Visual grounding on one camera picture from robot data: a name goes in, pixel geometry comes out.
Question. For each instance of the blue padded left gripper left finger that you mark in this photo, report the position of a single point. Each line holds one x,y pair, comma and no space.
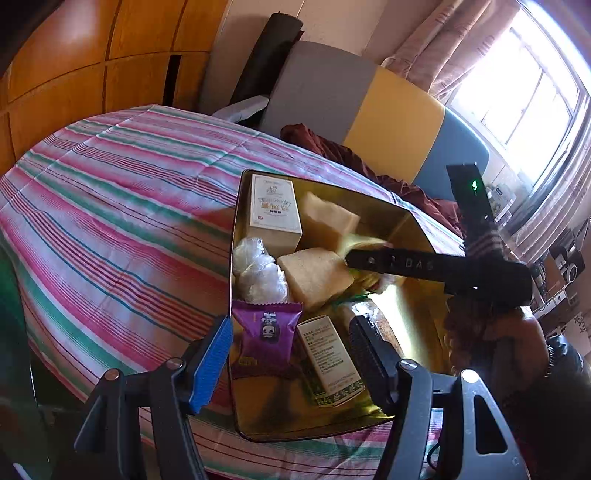
108,444

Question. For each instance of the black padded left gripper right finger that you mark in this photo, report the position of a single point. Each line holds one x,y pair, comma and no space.
475,441

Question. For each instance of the yellow plush toy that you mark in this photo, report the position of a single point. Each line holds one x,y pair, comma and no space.
366,282

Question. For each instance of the small white labelled box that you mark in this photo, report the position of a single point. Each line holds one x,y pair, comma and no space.
338,381

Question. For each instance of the purple snack packet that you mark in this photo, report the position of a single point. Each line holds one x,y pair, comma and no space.
267,339

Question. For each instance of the yellow sponge block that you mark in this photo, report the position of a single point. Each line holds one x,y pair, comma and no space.
315,276
324,223

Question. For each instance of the white plastic bag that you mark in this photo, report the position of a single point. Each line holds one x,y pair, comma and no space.
257,276

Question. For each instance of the person's hand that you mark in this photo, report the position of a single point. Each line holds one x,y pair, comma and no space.
519,368

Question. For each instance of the dark red blanket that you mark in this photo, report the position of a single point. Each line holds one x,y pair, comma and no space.
443,211

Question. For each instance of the white appliance box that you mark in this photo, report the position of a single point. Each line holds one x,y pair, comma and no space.
501,198

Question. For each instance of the green glass side table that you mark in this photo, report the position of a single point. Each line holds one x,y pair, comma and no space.
24,448

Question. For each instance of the gold metal tray box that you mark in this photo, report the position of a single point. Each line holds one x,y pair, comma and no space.
281,409

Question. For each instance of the grey yellow blue headboard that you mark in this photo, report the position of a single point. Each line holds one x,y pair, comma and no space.
395,127

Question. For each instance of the striped pink green bedsheet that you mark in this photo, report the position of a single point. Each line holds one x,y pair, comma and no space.
119,227

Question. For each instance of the white printed carton box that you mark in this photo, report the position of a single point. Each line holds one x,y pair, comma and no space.
273,214

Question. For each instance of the pink patterned curtain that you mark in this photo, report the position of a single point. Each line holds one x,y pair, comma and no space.
507,70

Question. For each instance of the black rolled mat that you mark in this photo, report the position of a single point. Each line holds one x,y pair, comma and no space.
267,58

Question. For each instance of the wooden wardrobe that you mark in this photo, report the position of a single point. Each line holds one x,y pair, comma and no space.
93,57

